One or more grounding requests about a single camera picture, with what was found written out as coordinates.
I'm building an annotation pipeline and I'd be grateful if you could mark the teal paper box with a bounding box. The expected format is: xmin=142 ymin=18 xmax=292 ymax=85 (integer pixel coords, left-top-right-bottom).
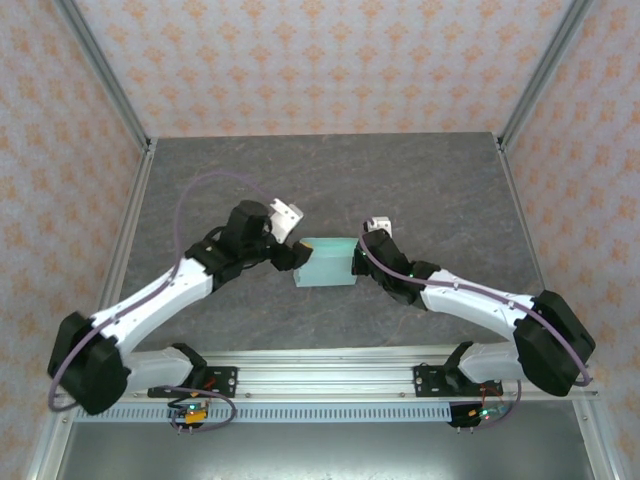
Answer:
xmin=292 ymin=235 xmax=360 ymax=289

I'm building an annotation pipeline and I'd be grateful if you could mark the grey metal sheet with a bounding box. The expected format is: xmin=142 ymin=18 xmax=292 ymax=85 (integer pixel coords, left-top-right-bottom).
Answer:
xmin=54 ymin=422 xmax=599 ymax=480

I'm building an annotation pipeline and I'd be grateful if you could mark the aluminium table side rail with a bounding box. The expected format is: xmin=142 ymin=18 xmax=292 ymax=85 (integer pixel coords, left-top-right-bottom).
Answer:
xmin=94 ymin=138 xmax=159 ymax=324
xmin=494 ymin=133 xmax=549 ymax=299

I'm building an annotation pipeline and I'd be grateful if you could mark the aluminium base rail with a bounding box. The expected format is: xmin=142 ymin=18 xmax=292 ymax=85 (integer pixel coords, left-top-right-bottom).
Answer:
xmin=124 ymin=348 xmax=600 ymax=402

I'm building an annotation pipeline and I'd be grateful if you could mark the grey slotted cable duct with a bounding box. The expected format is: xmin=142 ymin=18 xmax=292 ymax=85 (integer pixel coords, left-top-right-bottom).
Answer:
xmin=74 ymin=403 xmax=454 ymax=424

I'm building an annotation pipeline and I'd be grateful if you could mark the aluminium frame post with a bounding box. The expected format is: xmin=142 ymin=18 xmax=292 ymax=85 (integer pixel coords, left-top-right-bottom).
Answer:
xmin=53 ymin=0 xmax=152 ymax=152
xmin=499 ymin=0 xmax=596 ymax=149

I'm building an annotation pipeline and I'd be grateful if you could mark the aluminium lower frame rail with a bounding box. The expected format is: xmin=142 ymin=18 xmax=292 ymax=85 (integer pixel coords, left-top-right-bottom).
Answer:
xmin=572 ymin=399 xmax=621 ymax=480
xmin=24 ymin=407 xmax=76 ymax=480

